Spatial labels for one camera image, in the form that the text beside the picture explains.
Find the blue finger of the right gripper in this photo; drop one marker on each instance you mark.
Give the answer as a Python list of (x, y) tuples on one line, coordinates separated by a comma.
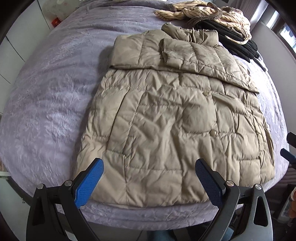
[(288, 156), (291, 139)]

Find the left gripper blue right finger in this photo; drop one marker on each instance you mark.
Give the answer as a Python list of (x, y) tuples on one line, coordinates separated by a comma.
[(254, 222)]

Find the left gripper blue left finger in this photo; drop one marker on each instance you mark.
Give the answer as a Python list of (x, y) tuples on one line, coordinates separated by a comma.
[(43, 220)]

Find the beige quilted puffer jacket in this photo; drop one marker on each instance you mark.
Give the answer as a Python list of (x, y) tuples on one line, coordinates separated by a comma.
[(170, 97)]

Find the black folded clothes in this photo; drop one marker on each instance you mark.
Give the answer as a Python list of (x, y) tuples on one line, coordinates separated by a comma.
[(247, 51)]

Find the person's right hand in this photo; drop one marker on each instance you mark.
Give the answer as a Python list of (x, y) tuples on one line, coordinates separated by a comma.
[(292, 210)]

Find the grey padded side panel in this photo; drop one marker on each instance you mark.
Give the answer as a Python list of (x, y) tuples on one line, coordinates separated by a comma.
[(277, 57)]

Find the lavender embossed bedspread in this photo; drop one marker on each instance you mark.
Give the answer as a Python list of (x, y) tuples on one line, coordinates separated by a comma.
[(47, 110)]

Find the grey curtain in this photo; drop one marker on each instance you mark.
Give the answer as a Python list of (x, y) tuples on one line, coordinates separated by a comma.
[(252, 10)]

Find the beige striped garment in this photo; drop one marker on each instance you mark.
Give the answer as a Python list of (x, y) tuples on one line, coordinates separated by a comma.
[(227, 16)]

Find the white wardrobe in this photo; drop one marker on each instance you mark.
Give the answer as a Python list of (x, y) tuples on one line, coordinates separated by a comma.
[(19, 43)]

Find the red small box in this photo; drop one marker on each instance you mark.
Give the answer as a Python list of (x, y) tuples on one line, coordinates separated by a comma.
[(55, 22)]

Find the white standing fan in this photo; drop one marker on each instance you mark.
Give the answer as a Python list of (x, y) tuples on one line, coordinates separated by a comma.
[(59, 8)]

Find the window with dark frame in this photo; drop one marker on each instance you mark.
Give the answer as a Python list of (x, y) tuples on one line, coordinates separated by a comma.
[(283, 31)]

